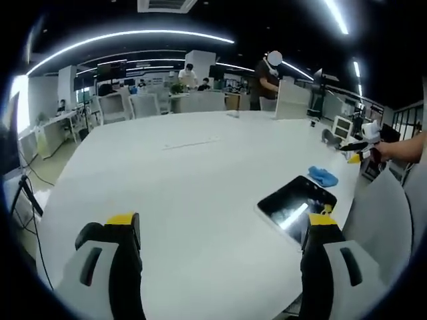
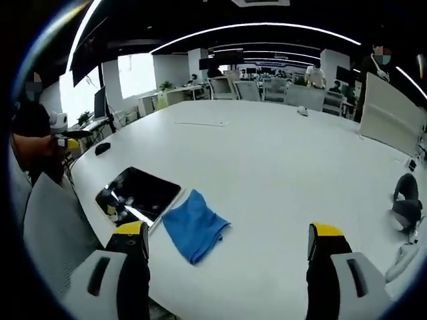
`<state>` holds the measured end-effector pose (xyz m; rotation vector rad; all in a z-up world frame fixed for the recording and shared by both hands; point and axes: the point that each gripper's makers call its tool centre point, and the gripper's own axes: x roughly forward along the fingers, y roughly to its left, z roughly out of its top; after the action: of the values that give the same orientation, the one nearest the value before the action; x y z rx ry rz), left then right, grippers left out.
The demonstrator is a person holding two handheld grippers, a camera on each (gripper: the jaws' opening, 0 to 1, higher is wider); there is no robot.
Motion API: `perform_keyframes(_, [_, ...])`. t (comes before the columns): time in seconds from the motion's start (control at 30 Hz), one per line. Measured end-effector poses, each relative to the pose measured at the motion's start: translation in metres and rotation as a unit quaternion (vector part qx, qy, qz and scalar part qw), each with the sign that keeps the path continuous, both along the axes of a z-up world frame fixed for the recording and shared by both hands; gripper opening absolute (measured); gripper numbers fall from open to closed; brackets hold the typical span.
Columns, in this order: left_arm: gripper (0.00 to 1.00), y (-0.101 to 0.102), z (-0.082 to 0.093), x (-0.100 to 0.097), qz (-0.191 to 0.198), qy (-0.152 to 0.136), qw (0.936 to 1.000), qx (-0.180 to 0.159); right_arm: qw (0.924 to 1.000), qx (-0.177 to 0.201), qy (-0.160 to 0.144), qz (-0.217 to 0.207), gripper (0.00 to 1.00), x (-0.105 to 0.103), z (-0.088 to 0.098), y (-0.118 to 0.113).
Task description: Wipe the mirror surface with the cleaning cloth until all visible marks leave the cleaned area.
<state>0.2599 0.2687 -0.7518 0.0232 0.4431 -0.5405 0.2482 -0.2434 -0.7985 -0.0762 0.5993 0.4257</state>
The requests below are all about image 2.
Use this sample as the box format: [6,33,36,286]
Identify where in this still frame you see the grey mesh office chair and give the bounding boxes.
[209,77,240,101]
[284,83,327,113]
[233,81,262,102]
[322,90,345,117]
[262,78,288,103]
[22,172,105,298]

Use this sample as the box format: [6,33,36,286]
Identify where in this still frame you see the black tablet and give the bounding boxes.
[95,166,186,235]

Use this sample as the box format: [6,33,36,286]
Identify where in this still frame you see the thick white cable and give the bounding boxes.
[384,242,420,283]

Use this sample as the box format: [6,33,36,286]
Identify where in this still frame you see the person's black-clothed torso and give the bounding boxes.
[11,99,65,187]

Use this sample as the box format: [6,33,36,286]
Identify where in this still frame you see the beige partition board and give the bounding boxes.
[358,72,427,158]

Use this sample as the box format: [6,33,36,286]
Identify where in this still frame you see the dark grey cloth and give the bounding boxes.
[391,173,424,231]

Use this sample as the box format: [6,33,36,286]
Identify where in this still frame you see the thin white cable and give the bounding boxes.
[174,121,230,127]

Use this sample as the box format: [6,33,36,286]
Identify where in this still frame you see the white office desk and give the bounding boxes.
[137,85,208,117]

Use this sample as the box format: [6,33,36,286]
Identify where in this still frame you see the black computer monitor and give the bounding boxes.
[93,85,108,121]

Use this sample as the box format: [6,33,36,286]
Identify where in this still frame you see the blue cleaning cloth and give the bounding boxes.
[161,189,232,266]

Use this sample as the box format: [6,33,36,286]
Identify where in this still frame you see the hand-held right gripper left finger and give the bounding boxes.
[63,221,151,320]

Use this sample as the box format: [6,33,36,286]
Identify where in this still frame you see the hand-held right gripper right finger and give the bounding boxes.
[306,222,395,320]

